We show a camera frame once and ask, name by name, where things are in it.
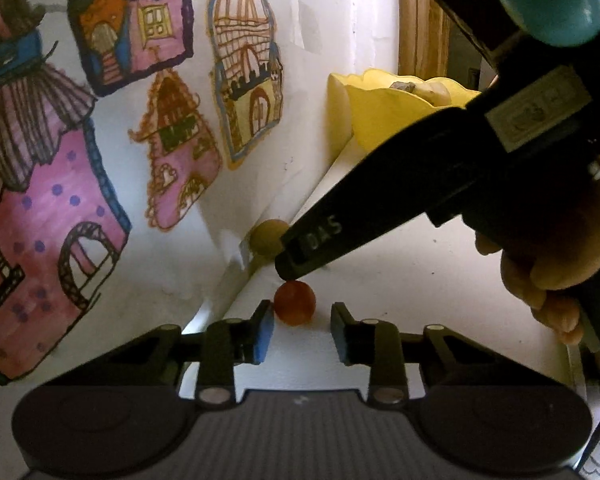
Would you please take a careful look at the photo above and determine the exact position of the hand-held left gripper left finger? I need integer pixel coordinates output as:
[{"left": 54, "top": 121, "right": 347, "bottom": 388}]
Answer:
[{"left": 65, "top": 300, "right": 276, "bottom": 406}]

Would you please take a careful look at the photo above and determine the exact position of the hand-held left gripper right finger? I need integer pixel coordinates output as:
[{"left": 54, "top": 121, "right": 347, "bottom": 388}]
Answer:
[{"left": 330, "top": 301, "right": 546, "bottom": 406}]

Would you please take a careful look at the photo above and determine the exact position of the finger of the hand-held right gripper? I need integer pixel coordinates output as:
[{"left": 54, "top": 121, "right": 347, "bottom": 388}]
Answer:
[{"left": 274, "top": 104, "right": 512, "bottom": 282}]

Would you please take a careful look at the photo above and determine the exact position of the red cherry tomato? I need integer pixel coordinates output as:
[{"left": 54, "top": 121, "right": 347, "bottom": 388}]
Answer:
[{"left": 273, "top": 280, "right": 317, "bottom": 326}]

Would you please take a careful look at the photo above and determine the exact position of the person's right hand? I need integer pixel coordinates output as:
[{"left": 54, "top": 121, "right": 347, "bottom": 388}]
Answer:
[{"left": 475, "top": 152, "right": 600, "bottom": 346}]

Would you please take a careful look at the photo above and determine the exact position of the yellow plastic bowl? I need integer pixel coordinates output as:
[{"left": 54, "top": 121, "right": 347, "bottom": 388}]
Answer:
[{"left": 327, "top": 67, "right": 483, "bottom": 168}]

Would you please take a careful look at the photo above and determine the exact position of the small brown round fruit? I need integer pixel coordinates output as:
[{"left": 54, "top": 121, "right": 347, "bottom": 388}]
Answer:
[{"left": 250, "top": 219, "right": 288, "bottom": 255}]

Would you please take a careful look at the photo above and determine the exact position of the beige ginger piece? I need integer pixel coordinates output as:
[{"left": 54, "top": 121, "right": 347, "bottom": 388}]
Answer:
[{"left": 387, "top": 77, "right": 453, "bottom": 107}]

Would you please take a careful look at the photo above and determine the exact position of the yellow castle drawing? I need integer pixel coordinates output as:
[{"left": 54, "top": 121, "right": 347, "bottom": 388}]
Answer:
[{"left": 207, "top": 0, "right": 285, "bottom": 171}]

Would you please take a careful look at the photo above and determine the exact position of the small pink house drawing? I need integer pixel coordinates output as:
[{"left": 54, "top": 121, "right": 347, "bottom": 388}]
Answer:
[{"left": 129, "top": 69, "right": 224, "bottom": 231}]

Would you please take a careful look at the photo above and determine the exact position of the large pink house drawing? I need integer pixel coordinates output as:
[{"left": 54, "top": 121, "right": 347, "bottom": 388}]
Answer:
[{"left": 0, "top": 0, "right": 133, "bottom": 386}]

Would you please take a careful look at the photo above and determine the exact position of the purple house drawing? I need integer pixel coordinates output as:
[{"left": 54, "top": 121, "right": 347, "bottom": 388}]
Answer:
[{"left": 67, "top": 0, "right": 195, "bottom": 97}]

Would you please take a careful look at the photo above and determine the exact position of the wooden frame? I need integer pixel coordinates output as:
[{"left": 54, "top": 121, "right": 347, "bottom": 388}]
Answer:
[{"left": 397, "top": 0, "right": 453, "bottom": 81}]

